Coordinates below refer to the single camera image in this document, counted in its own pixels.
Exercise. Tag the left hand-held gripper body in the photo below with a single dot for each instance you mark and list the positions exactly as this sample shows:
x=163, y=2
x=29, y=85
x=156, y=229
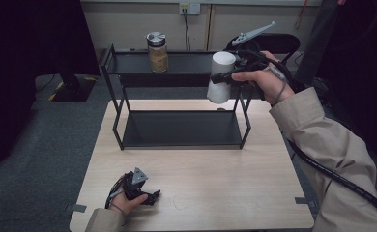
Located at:
x=134, y=180

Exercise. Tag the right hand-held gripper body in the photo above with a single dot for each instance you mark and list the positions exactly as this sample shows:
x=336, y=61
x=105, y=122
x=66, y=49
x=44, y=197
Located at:
x=251, y=61

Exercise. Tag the white cylindrical container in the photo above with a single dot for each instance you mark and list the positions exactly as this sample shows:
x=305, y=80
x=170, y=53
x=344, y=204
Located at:
x=222, y=63

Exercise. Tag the black metal two-tier shelf rack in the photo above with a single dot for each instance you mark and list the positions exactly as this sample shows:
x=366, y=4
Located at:
x=181, y=129

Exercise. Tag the glass jar with metal lid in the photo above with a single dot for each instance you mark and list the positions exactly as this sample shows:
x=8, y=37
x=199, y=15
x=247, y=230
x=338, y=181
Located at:
x=158, y=53

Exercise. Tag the person's left hand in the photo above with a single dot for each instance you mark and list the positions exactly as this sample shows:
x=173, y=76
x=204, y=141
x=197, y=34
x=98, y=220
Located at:
x=122, y=203

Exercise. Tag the person's right hand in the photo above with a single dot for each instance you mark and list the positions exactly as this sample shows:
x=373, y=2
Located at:
x=268, y=82

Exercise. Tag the small grey table grommet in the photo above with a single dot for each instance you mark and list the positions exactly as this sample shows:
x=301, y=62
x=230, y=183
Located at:
x=221, y=109

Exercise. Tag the black folding chair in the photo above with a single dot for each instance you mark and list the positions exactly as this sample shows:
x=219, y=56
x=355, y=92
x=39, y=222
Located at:
x=288, y=42

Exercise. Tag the grey tape strip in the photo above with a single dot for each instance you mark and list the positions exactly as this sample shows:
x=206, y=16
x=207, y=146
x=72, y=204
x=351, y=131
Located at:
x=77, y=208
x=304, y=201

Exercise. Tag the grey covered stand pole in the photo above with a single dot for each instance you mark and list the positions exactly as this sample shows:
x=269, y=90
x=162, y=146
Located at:
x=318, y=42

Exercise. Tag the black stand with striped base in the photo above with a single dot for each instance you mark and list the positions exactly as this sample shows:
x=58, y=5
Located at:
x=73, y=90

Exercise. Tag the black curtain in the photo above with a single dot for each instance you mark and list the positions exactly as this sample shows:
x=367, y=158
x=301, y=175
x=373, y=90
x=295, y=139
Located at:
x=367, y=64
x=25, y=64

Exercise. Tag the white wall socket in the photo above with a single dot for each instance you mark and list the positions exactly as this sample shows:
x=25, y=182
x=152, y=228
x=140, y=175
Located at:
x=189, y=8

